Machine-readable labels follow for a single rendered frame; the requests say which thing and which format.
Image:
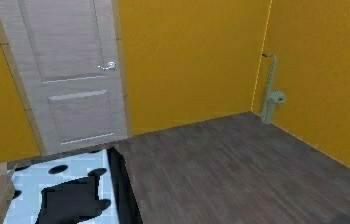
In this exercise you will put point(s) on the pale green saxophone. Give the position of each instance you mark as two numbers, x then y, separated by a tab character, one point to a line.
269	100

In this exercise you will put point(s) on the pale grey panelled room door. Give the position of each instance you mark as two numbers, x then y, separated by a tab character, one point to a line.
66	66

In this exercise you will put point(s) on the bed with black-spotted white cover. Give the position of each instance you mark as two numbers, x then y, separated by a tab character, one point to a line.
79	166

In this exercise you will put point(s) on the black cloth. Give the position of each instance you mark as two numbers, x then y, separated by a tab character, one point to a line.
73	200

